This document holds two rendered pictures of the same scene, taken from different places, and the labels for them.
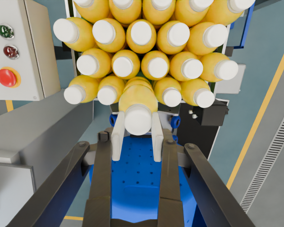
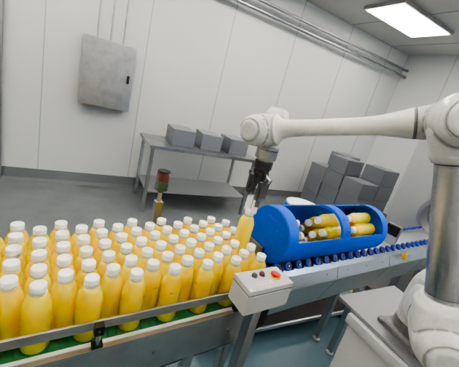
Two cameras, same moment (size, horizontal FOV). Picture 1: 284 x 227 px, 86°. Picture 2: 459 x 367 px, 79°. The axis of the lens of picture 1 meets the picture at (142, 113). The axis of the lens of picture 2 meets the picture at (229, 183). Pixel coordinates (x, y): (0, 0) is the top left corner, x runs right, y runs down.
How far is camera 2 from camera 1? 112 cm
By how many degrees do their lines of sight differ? 61
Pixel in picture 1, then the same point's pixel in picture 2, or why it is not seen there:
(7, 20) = (248, 275)
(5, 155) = (352, 320)
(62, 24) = (234, 258)
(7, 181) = (366, 308)
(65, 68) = not seen: outside the picture
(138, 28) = (217, 239)
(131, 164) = (273, 234)
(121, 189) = (280, 221)
